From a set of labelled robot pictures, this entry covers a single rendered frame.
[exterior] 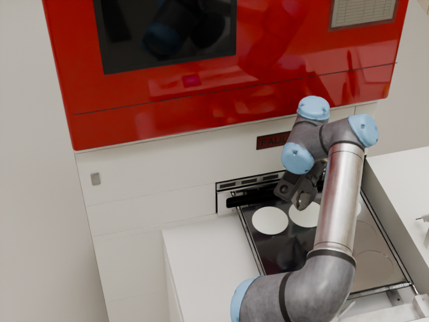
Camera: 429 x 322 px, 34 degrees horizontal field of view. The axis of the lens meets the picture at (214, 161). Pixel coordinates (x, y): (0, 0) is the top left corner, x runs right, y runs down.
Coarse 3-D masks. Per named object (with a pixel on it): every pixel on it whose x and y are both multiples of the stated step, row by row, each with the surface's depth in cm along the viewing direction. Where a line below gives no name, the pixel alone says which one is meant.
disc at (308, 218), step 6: (312, 204) 197; (318, 204) 197; (294, 210) 195; (306, 210) 195; (312, 210) 195; (318, 210) 195; (294, 216) 194; (300, 216) 194; (306, 216) 194; (312, 216) 194; (318, 216) 194; (294, 222) 192; (300, 222) 192; (306, 222) 192; (312, 222) 192
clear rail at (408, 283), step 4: (396, 284) 177; (400, 284) 177; (404, 284) 177; (408, 284) 177; (376, 288) 176; (380, 288) 176; (388, 288) 176; (392, 288) 176; (396, 288) 176; (400, 288) 177; (360, 292) 175; (364, 292) 175; (368, 292) 175; (372, 292) 175; (376, 292) 175; (380, 292) 176; (348, 296) 174; (352, 296) 174; (356, 296) 175; (360, 296) 175
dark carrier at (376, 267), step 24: (288, 216) 194; (360, 216) 193; (264, 240) 188; (288, 240) 188; (312, 240) 188; (360, 240) 187; (384, 240) 187; (264, 264) 182; (288, 264) 182; (360, 264) 182; (384, 264) 182; (360, 288) 176
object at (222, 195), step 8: (256, 184) 197; (264, 184) 197; (272, 184) 197; (216, 192) 195; (224, 192) 195; (232, 192) 195; (240, 192) 196; (248, 192) 197; (320, 192) 205; (216, 200) 198; (224, 200) 197; (248, 200) 202; (256, 200) 202; (264, 200) 202; (272, 200) 202; (280, 200) 203; (216, 208) 200; (224, 208) 199; (232, 208) 200
